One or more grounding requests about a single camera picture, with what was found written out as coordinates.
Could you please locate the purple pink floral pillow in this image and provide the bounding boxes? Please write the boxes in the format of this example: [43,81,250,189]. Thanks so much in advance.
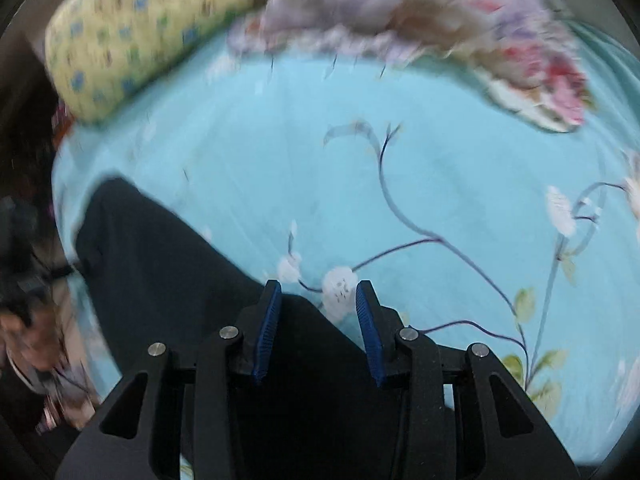
[227,0,596,133]

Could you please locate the light blue floral bedsheet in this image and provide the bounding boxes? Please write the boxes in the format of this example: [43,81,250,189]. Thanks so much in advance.
[50,20,640,466]

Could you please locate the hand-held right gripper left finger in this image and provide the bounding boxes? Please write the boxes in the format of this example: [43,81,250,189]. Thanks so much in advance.
[54,280,283,480]

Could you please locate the black pants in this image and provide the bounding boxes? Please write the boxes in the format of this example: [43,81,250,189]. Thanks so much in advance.
[75,177,451,480]

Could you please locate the yellow bear print pillow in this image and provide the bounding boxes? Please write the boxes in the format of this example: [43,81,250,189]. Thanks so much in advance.
[44,0,281,125]

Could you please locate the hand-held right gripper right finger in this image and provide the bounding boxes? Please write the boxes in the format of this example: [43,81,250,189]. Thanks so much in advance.
[355,280,581,480]

